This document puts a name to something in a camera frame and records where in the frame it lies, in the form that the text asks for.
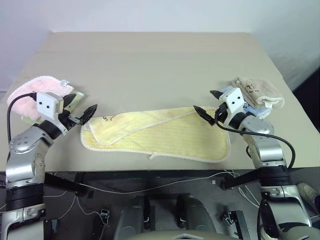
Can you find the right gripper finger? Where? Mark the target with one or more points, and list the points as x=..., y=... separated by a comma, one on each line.
x=216, y=94
x=203, y=113

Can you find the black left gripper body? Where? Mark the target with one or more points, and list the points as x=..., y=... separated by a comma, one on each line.
x=65, y=117

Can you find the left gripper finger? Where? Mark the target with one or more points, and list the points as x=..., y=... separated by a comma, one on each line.
x=88, y=113
x=69, y=99

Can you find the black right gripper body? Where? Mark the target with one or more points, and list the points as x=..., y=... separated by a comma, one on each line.
x=221, y=112

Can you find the yellow towel with white trim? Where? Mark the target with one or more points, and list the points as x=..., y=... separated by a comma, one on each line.
x=175, y=140

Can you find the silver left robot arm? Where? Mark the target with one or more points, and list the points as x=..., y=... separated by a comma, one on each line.
x=22, y=145

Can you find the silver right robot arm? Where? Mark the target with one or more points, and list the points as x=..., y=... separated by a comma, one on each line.
x=267, y=150

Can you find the pink fluffy towel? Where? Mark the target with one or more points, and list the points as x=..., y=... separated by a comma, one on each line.
x=32, y=86

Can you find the light blue cloth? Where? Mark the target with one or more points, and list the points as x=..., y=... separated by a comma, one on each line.
x=262, y=112

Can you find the beige folded towel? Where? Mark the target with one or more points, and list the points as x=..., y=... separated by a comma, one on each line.
x=265, y=90

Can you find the dark grey rounded shape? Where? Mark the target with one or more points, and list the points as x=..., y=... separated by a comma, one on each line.
x=197, y=215
x=130, y=217

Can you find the beige shoe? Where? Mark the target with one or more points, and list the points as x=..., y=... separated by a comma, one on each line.
x=308, y=193

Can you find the grey robot torso front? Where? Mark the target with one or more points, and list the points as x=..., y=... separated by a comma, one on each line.
x=162, y=236

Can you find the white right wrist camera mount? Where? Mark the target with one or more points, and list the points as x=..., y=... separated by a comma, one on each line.
x=233, y=98

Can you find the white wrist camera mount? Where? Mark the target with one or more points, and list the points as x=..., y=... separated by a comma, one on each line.
x=233, y=98
x=46, y=103

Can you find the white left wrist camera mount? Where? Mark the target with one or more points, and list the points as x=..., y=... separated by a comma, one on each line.
x=46, y=103

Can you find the black table frame strut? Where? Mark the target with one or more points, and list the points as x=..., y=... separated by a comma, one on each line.
x=240, y=181
x=62, y=182

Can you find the black metal floor bracket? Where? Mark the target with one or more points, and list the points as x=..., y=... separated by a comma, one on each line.
x=104, y=215
x=230, y=217

